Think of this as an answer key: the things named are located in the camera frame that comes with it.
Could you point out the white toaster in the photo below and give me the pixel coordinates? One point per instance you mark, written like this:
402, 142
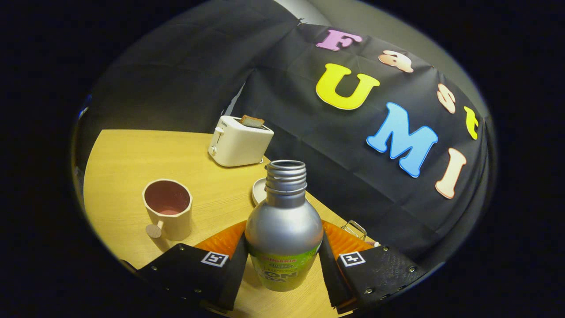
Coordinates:
242, 145

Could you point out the toast slice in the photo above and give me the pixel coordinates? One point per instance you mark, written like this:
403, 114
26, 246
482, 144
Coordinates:
252, 121

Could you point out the silver bottle with green label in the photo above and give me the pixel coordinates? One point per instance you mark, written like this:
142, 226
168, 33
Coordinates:
282, 229

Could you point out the wooden table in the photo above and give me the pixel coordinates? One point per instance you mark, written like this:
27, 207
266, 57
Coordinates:
132, 154

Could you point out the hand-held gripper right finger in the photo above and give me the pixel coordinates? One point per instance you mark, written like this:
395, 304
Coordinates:
379, 271

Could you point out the white plate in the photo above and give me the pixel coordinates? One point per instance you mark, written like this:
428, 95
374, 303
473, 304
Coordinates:
257, 192

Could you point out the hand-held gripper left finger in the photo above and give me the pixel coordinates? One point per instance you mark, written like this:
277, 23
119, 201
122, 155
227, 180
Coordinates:
185, 271

